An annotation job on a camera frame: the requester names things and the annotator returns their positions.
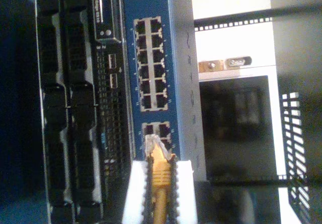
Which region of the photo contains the yellow network cable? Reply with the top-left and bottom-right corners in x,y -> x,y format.
144,134 -> 177,224

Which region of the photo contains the black rack server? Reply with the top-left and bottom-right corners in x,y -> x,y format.
34,0 -> 135,224

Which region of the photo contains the blue network switch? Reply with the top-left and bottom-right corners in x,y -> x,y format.
122,0 -> 207,182

